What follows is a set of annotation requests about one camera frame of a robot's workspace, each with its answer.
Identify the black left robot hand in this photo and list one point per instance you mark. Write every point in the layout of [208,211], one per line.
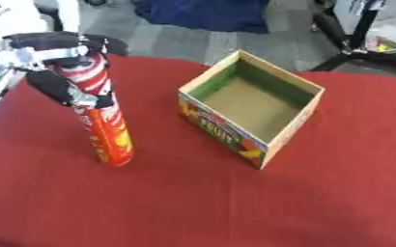
[55,84]

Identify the red cylindrical chip can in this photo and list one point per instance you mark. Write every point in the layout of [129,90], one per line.
[107,131]

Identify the open tan cardboard box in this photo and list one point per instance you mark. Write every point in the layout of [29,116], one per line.
[251,106]

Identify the dark blue cloth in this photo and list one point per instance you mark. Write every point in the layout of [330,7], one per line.
[204,13]

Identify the black tripod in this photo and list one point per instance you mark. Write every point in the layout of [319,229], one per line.
[358,35]

